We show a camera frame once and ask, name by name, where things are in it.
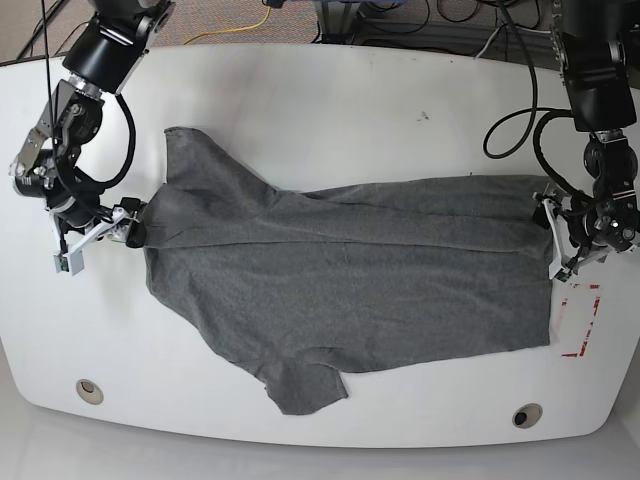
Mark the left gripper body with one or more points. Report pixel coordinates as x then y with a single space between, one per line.
580 219

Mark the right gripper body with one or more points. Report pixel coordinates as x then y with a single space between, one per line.
75 211

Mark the grey t-shirt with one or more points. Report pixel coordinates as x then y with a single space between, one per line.
300 288

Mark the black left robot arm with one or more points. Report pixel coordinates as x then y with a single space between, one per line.
597 44

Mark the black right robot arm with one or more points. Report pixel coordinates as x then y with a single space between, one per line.
102 59

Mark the red tape rectangle marking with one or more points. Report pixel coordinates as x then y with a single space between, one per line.
577 316

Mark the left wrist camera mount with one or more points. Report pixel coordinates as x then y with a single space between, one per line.
570 245

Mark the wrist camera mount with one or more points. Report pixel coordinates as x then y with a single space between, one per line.
69 256
570 245

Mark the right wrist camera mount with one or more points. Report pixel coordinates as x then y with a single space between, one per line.
69 256

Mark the left table cable grommet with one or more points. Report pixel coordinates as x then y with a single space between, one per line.
89 392

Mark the table cable grommet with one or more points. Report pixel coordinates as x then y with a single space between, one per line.
89 392
527 416

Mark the right table cable grommet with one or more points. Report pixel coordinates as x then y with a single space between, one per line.
527 416

